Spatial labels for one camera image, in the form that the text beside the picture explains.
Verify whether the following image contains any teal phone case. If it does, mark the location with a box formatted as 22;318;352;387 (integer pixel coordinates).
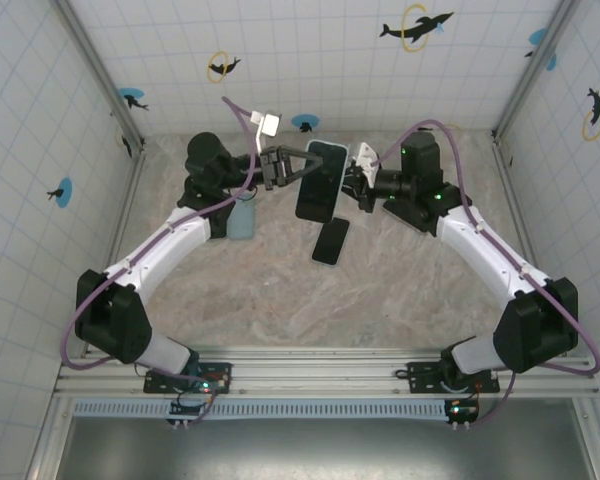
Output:
226;201;258;242

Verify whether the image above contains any shark blue circle sticker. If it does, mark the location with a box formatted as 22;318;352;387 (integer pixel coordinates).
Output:
117;86;151;113

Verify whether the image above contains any blue patch sticker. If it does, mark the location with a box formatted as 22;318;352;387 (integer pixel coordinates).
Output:
523;27;559;72

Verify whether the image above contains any small circuit board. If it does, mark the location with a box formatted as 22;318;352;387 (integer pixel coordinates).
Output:
443;395;482;431
167;384;216;431

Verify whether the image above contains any grey metal sheet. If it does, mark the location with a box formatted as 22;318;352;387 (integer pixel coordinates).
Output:
62;417;594;480

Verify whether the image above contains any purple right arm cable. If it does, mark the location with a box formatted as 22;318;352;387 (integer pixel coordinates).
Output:
372;118;600;430

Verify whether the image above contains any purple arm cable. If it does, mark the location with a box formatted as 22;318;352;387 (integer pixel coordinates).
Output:
59;95;261;426
372;118;600;430

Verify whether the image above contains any aluminium side rail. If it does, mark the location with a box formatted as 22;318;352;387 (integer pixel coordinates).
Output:
490;130;567;357
81;144;149;357

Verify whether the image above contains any seal yellow ring sticker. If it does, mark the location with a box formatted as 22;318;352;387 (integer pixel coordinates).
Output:
206;49;243;84

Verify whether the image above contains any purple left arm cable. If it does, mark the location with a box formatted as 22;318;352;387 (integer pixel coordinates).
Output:
59;95;261;426

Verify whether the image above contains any aluminium corner post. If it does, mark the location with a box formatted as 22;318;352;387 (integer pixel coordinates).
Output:
53;0;147;151
492;0;584;140

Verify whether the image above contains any dolphin yellow ring sticker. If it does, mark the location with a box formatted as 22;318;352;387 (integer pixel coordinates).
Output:
378;3;455;54

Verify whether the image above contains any aluminium rail beam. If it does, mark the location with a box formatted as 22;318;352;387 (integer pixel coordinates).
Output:
53;348;597;400

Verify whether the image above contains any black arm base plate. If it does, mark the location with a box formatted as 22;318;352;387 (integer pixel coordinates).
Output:
143;360;235;395
396;359;500;395

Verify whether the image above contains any spiny fish ring sticker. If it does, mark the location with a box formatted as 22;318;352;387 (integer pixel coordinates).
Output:
581;86;600;143

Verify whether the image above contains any white slotted cable duct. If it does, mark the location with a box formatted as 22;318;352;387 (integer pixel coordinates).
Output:
72;398;456;419

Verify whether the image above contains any aluminium frame upright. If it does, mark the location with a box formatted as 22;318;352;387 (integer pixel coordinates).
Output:
573;397;600;480
27;397;76;480

